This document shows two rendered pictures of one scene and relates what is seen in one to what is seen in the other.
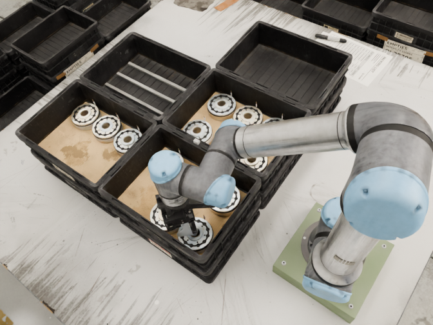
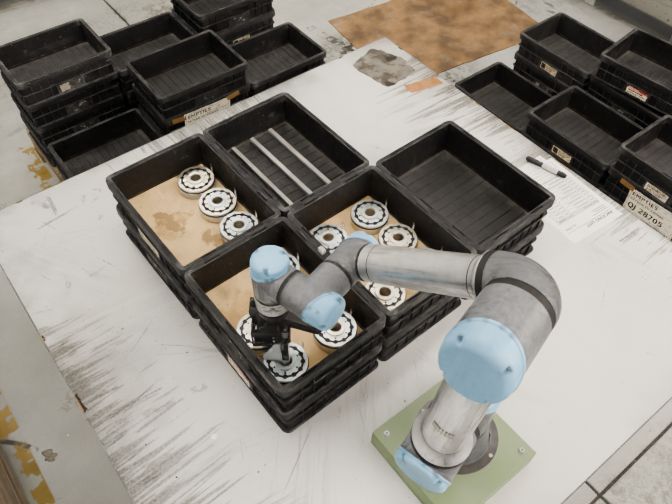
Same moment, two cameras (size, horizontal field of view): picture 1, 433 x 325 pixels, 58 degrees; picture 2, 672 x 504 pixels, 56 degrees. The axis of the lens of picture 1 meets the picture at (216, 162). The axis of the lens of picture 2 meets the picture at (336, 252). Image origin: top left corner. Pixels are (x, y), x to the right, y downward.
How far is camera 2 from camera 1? 0.32 m
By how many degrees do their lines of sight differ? 6
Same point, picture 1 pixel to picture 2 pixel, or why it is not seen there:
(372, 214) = (463, 366)
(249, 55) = (426, 161)
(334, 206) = not seen: hidden behind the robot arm
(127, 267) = (190, 384)
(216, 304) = (287, 460)
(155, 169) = (257, 263)
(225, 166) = (338, 283)
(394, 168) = (495, 323)
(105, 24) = (257, 67)
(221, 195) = (323, 314)
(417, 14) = not seen: outside the picture
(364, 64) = (580, 214)
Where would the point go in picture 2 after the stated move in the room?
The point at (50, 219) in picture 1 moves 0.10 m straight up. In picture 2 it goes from (114, 298) to (104, 276)
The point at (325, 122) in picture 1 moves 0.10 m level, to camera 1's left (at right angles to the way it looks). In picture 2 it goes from (458, 262) to (397, 255)
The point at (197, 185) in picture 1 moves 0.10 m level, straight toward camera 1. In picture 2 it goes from (299, 295) to (296, 343)
